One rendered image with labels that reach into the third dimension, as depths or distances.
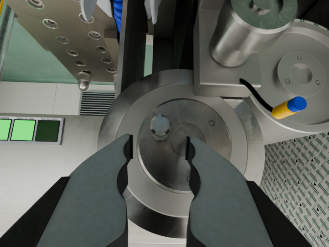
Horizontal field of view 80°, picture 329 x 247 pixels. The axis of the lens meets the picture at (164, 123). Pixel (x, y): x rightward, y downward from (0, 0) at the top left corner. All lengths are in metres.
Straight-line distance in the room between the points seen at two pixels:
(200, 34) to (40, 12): 0.30
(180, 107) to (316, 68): 0.15
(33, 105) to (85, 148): 2.98
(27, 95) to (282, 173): 3.46
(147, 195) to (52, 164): 0.42
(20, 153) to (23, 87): 3.08
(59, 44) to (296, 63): 0.41
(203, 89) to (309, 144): 0.19
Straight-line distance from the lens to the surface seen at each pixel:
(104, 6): 0.26
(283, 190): 0.37
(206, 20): 0.19
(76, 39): 0.45
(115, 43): 0.40
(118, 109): 0.18
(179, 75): 0.19
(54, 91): 3.42
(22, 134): 0.61
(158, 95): 0.18
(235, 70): 0.17
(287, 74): 0.24
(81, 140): 0.55
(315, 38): 0.28
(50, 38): 0.47
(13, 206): 0.61
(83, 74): 0.57
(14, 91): 3.71
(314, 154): 0.32
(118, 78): 0.20
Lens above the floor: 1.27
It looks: 13 degrees down
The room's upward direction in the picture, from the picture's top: 179 degrees counter-clockwise
